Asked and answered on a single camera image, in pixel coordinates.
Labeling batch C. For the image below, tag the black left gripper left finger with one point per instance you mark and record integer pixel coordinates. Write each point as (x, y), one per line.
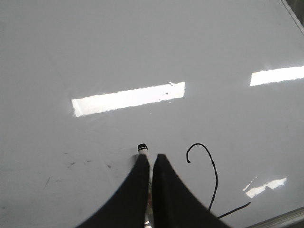
(126, 208)

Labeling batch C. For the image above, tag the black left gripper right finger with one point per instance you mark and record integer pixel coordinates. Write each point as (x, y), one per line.
(174, 206)

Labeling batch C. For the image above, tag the white black whiteboard marker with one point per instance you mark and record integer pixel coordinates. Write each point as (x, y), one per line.
(143, 152)

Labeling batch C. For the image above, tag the white glossy whiteboard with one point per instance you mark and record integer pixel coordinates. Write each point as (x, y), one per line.
(216, 85)

